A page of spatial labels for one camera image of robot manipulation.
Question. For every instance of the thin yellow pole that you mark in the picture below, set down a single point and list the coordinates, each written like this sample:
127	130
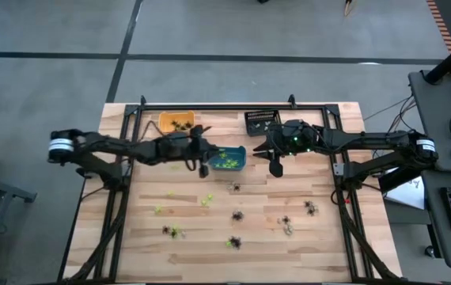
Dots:
346	9

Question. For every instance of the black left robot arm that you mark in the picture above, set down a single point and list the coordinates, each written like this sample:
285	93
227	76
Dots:
103	142

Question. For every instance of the black plastic spider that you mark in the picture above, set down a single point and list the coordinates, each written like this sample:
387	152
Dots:
179	128
174	123
311	211
165	229
233	239
237	215
286	219
236	187
236	242
188	126

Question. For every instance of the black caster wheel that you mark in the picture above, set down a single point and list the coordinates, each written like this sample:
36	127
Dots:
430	251

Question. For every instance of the black desk crossbar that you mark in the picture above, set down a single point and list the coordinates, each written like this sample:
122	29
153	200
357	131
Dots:
399	179

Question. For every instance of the grey desk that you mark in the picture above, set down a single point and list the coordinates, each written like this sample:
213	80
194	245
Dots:
431	118
435	237

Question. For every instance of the grey side cart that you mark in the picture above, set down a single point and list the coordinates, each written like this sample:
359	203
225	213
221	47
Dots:
20	194

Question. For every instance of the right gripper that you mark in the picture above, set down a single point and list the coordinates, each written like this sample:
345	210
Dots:
285	142

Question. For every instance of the black frame clamp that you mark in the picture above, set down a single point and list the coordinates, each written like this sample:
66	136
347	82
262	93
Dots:
292	101
143	101

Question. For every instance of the teal plastic bin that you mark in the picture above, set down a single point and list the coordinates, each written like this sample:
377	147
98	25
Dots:
239	152

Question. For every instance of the orange plastic bin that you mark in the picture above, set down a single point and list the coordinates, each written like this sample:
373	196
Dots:
166	118

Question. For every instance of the black slotted plastic basket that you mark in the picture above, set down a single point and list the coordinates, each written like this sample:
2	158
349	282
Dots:
251	116

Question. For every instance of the silver metal bracket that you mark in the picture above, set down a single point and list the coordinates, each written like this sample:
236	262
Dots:
338	170

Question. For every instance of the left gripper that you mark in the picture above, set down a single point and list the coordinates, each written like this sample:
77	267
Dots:
188	148

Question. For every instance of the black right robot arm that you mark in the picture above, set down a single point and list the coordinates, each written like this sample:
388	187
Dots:
368	138

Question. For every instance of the white paper sheet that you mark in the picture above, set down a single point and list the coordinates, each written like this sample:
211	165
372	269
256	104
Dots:
407	194

